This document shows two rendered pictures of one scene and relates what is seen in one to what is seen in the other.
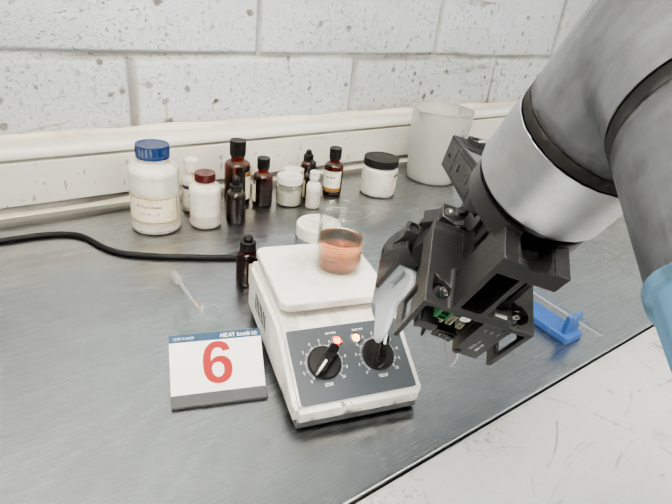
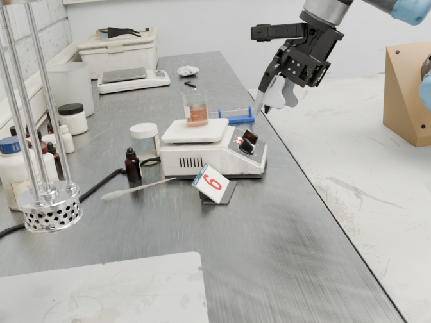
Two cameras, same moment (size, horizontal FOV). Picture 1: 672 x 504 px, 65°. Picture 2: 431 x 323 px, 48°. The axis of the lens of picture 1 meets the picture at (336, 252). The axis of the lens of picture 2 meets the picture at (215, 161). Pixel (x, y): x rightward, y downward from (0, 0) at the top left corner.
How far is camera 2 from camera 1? 75 cm
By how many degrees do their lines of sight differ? 49
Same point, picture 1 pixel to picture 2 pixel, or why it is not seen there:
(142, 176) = not seen: hidden behind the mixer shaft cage
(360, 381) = (258, 149)
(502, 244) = (332, 31)
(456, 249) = (301, 51)
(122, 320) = (137, 216)
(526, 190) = (335, 13)
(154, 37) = not seen: outside the picture
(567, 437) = (301, 133)
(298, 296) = (215, 133)
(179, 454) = (256, 204)
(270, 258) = (174, 136)
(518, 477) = (312, 145)
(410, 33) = not seen: hidden behind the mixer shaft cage
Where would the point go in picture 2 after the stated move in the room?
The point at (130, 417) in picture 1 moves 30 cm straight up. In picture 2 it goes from (223, 215) to (206, 33)
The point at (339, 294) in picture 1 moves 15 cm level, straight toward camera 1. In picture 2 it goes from (220, 126) to (288, 135)
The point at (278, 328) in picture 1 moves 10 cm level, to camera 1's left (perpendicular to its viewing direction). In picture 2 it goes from (222, 149) to (192, 168)
